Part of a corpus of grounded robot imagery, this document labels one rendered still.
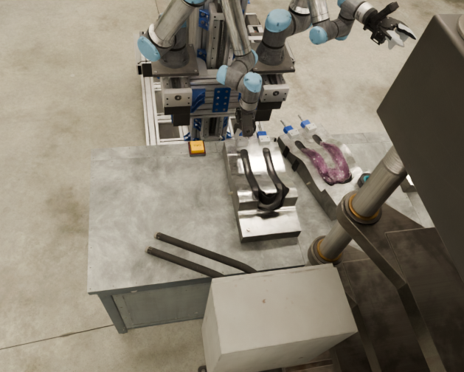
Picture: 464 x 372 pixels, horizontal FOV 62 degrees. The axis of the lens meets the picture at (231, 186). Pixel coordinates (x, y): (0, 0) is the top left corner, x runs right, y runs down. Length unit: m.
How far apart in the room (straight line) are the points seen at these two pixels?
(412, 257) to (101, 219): 1.23
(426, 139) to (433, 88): 0.08
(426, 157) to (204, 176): 1.30
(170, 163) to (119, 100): 1.53
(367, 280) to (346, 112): 2.50
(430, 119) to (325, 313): 0.47
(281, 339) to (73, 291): 1.79
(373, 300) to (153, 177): 1.10
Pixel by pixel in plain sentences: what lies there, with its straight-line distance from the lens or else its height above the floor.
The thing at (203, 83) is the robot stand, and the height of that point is 0.93.
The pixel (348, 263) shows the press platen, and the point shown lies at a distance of 1.18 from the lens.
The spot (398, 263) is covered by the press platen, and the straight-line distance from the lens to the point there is 0.94.
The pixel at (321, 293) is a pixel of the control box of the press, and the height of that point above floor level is 1.47.
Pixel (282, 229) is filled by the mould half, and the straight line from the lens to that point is 1.66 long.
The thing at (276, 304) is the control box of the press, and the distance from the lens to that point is 0.88.
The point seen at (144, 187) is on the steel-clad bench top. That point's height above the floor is 0.80.
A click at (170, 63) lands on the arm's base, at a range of 1.94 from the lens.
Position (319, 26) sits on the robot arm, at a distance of 1.77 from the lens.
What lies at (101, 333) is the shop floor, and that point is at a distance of 2.39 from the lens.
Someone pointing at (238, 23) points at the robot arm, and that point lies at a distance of 1.65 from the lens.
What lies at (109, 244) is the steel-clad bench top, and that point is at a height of 0.80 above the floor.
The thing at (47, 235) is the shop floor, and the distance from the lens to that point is 2.68.
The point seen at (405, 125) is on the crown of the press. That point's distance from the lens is 0.70.
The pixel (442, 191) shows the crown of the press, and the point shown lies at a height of 1.86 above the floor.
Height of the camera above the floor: 2.29
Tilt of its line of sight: 56 degrees down
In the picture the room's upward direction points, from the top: 12 degrees clockwise
